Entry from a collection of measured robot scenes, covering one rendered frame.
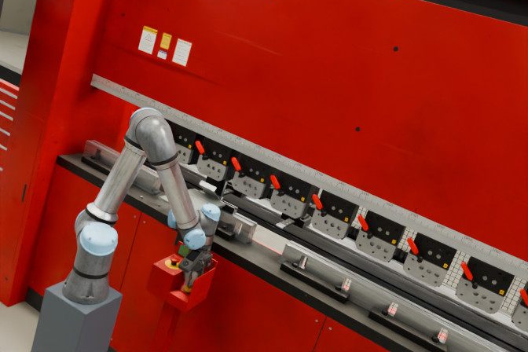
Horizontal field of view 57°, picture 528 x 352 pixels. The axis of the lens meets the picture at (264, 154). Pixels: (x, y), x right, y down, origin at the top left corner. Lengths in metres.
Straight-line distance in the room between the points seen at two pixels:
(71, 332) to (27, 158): 1.19
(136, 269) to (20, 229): 0.70
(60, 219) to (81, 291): 1.05
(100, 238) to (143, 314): 0.89
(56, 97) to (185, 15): 0.75
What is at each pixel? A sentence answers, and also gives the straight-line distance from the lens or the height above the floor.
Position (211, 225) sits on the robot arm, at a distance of 1.90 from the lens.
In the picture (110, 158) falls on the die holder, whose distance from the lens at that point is 2.62.
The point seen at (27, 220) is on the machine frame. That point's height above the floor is 0.52.
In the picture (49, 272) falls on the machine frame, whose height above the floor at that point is 0.26.
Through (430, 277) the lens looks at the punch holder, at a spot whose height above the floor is 1.12.
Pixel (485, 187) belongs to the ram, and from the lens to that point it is 1.88.
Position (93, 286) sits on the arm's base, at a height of 0.84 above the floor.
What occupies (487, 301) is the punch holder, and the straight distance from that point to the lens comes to 1.97.
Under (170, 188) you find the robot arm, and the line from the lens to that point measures 1.65.
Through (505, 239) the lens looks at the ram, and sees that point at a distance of 1.91.
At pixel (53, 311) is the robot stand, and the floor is 0.72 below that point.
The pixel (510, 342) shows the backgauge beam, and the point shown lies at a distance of 2.31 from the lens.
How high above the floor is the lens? 1.76
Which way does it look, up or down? 13 degrees down
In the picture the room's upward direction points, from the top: 18 degrees clockwise
